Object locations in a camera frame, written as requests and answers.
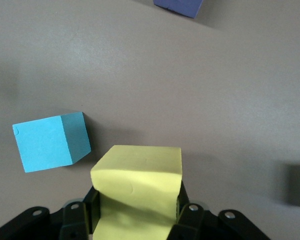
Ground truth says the blue foam cube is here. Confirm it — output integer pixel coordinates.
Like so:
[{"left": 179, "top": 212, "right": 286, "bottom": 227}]
[{"left": 12, "top": 111, "right": 92, "bottom": 174}]

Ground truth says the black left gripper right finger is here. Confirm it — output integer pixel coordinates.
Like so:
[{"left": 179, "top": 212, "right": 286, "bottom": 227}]
[{"left": 166, "top": 180, "right": 271, "bottom": 240}]

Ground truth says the yellow foam cube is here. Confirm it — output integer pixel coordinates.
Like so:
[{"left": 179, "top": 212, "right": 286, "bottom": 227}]
[{"left": 89, "top": 144, "right": 184, "bottom": 240}]

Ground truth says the purple foam cube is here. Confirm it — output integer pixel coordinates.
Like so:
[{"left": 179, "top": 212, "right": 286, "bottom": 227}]
[{"left": 152, "top": 0, "right": 205, "bottom": 20}]

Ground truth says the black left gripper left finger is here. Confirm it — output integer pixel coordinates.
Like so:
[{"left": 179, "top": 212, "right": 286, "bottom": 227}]
[{"left": 0, "top": 186, "right": 101, "bottom": 240}]

